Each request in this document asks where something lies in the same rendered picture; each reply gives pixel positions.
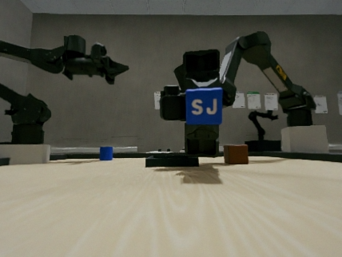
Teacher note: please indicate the blue cylinder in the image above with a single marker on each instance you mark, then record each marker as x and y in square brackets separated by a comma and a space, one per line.
[106, 153]

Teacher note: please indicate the blue cube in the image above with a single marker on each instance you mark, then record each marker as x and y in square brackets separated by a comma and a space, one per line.
[204, 106]

